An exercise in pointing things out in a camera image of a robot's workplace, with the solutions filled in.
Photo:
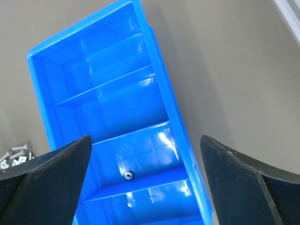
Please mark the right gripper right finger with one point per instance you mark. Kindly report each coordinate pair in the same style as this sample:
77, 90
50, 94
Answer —
246, 191

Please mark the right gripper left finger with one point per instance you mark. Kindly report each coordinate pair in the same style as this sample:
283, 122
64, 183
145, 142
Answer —
46, 189

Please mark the lone hex nut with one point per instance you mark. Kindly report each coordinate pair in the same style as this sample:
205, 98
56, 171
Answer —
128, 175

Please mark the long silver screw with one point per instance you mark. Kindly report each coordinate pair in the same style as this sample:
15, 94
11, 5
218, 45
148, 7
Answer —
7, 154
23, 148

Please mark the blue compartment bin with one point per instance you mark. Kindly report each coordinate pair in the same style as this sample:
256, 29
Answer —
104, 76

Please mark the right aluminium frame post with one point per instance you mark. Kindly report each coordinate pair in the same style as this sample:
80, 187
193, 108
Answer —
290, 12

